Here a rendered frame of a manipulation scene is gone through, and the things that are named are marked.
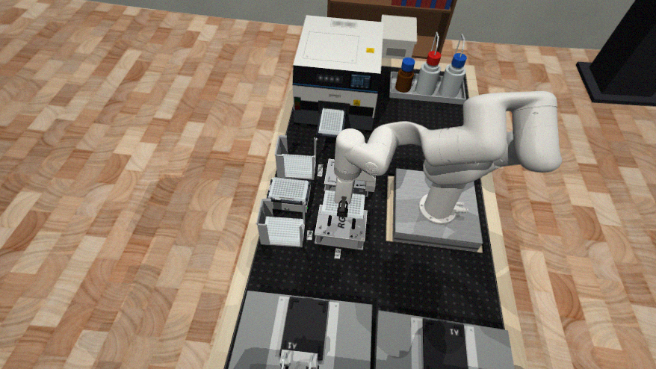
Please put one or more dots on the red bottle cap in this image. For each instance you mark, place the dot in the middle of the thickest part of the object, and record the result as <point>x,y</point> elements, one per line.
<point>433,59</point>

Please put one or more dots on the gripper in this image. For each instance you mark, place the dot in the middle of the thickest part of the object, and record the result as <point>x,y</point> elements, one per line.
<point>343,192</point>

